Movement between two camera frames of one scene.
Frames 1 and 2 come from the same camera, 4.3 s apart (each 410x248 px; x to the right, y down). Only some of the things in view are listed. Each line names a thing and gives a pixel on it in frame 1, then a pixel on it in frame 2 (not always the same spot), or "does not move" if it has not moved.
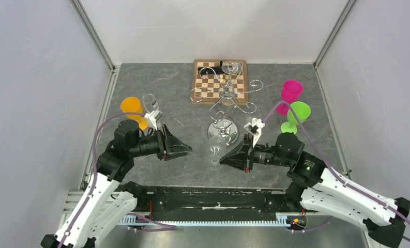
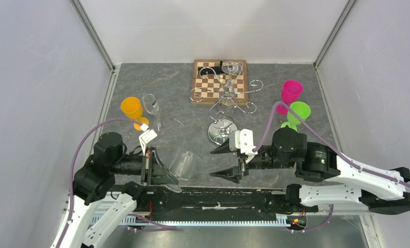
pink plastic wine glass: [291, 91] does not move
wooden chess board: [219, 81] does not move
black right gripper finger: [239, 160] -> [226, 173]
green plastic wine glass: [303, 110] does not move
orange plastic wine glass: [132, 106] does not move
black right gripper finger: [239, 159] -> [223, 149]
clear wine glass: [150, 104] does not move
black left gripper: [169, 146] -> [155, 179]
